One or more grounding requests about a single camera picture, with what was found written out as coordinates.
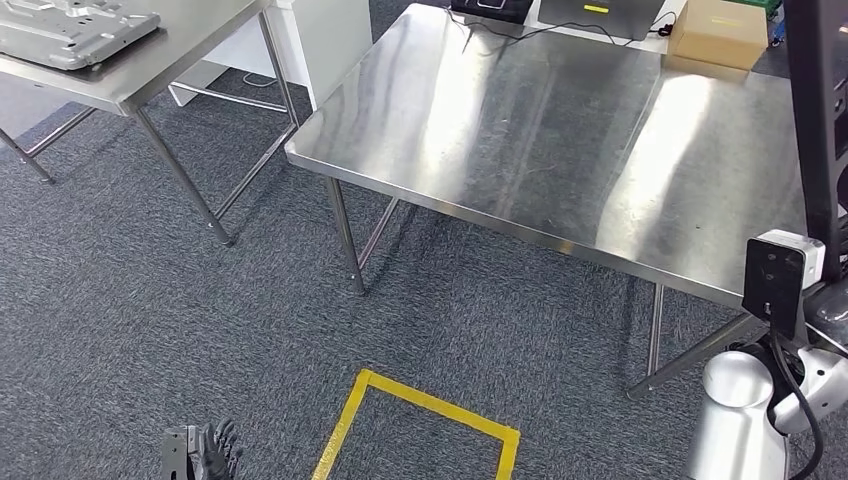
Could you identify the stainless steel workbench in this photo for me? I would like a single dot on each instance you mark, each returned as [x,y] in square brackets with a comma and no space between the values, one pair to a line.
[530,132]

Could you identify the yellow floor tape square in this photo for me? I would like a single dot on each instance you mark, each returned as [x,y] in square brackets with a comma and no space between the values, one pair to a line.
[430,403]

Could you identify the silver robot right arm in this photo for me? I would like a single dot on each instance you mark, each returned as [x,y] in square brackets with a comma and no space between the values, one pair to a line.
[735,424]

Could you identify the stainless steel table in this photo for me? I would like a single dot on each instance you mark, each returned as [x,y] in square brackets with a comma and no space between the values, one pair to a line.
[166,40]

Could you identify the grey sheet metal part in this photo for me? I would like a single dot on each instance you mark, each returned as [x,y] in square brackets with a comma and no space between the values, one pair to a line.
[66,33]

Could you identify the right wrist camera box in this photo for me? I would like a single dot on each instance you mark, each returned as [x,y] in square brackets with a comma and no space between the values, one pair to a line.
[772,285]

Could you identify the grey laptop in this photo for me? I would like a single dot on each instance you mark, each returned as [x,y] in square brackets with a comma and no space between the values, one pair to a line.
[609,23]

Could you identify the cardboard box with yellow label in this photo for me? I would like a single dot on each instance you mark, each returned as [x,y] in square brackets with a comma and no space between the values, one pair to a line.
[715,36]

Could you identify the white cabinet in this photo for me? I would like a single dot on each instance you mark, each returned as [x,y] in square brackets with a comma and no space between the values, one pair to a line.
[331,40]

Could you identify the black equipment case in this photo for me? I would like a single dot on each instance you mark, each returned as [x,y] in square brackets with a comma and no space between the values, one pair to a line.
[490,12]

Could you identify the long black plastic part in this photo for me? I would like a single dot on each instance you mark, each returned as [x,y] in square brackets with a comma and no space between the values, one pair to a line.
[811,132]

